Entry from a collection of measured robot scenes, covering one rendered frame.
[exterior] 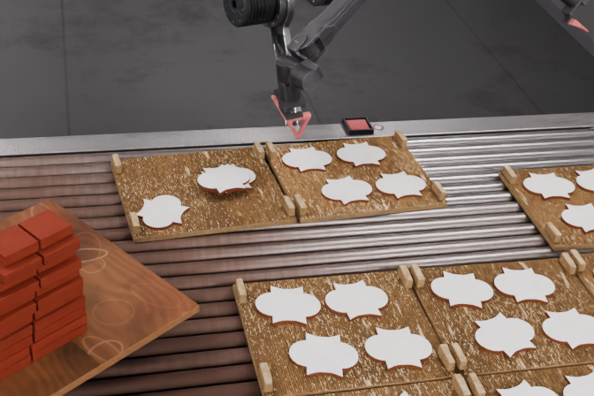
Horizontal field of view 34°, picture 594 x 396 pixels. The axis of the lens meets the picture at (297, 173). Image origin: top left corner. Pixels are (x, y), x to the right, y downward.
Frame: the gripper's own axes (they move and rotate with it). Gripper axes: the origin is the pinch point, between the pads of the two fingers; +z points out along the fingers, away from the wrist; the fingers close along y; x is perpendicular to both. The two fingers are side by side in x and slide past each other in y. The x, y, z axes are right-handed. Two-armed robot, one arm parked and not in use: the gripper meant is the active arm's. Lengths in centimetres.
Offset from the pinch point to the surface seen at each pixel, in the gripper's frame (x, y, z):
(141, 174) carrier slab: -41.4, -1.8, 5.2
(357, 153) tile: 18.1, -0.7, 14.3
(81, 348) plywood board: -64, 71, -8
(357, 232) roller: 6.4, 29.8, 16.3
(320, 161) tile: 6.5, 1.4, 12.4
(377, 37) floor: 126, -262, 123
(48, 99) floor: -64, -216, 92
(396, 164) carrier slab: 27.2, 5.4, 16.9
